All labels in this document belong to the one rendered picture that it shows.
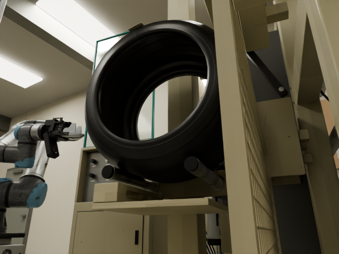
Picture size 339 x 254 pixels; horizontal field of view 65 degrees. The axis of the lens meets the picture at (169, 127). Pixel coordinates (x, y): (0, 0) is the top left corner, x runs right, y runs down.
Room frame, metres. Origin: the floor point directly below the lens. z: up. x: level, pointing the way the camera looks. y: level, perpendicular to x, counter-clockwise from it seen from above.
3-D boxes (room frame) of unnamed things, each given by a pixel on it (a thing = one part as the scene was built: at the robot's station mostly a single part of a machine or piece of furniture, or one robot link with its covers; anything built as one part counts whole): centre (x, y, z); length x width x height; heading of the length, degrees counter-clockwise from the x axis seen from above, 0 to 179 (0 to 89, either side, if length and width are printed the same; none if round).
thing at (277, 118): (1.01, -0.43, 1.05); 0.20 x 0.15 x 0.30; 158
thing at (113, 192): (1.00, 0.13, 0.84); 0.36 x 0.09 x 0.06; 158
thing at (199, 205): (0.95, 0.00, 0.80); 0.37 x 0.36 x 0.02; 68
